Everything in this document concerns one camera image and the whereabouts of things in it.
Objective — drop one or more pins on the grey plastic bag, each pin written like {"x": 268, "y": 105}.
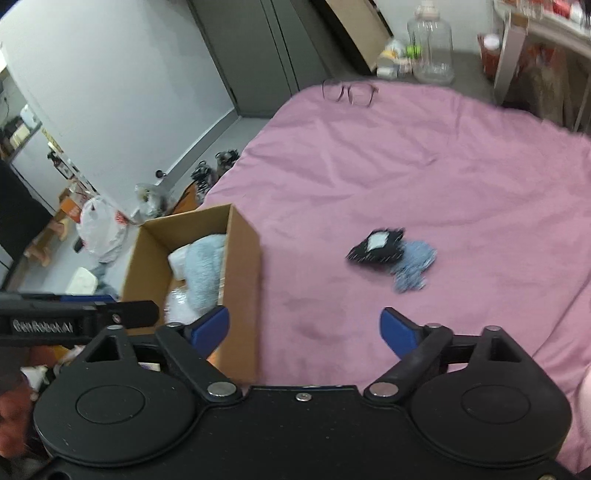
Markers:
{"x": 152, "y": 200}

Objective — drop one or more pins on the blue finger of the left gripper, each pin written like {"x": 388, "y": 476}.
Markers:
{"x": 87, "y": 299}

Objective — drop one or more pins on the left grey sneaker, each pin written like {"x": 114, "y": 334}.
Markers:
{"x": 203, "y": 177}

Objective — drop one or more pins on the grey sneaker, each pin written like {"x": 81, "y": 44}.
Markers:
{"x": 225, "y": 161}
{"x": 203, "y": 177}

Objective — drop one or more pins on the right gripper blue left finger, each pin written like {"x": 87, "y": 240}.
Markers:
{"x": 187, "y": 347}

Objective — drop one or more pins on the white red plastic bag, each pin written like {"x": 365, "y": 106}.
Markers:
{"x": 102, "y": 229}

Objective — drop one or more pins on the green lid small jar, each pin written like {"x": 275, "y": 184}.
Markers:
{"x": 414, "y": 52}

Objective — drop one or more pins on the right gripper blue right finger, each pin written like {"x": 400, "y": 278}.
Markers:
{"x": 420, "y": 350}

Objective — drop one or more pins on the black white patterned fabric item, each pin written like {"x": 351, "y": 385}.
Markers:
{"x": 381, "y": 248}

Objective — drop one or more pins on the purple frame eyeglasses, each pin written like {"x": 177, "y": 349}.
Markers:
{"x": 360, "y": 94}

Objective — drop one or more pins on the grey fluffy plush toy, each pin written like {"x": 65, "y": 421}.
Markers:
{"x": 203, "y": 270}

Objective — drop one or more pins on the right grey sneaker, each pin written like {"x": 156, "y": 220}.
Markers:
{"x": 225, "y": 161}

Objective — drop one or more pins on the person's left hand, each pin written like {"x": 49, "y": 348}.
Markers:
{"x": 16, "y": 407}

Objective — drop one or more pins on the white soft item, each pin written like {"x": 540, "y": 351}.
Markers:
{"x": 177, "y": 261}

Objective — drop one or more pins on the pink bed sheet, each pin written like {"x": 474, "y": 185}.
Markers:
{"x": 503, "y": 197}

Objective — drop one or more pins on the white jar with label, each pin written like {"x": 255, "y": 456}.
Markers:
{"x": 392, "y": 62}

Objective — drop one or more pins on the red basket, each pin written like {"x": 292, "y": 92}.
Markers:
{"x": 490, "y": 52}

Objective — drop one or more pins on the large clear plastic bottle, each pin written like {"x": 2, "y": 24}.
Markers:
{"x": 434, "y": 35}

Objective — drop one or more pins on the brown cardboard box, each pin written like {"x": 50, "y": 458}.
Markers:
{"x": 149, "y": 277}

